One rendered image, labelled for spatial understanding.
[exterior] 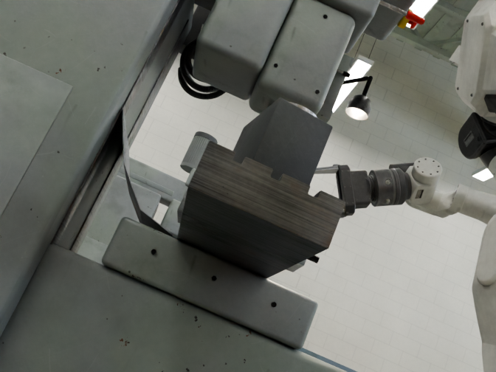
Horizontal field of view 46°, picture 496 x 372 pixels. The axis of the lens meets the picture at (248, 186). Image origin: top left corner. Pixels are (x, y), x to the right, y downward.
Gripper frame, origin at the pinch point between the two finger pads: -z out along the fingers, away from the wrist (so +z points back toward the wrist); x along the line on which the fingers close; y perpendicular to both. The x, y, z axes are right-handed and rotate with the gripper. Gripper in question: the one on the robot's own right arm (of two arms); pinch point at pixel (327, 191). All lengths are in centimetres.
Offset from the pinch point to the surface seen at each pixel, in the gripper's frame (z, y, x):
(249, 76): -14.6, -11.7, 37.5
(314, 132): -7.8, 30.1, 3.0
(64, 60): -59, 9, 33
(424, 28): 319, -624, 425
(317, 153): -7.6, 29.4, -0.9
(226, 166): -26, 48, -9
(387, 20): 30, -20, 59
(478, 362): 340, -711, -60
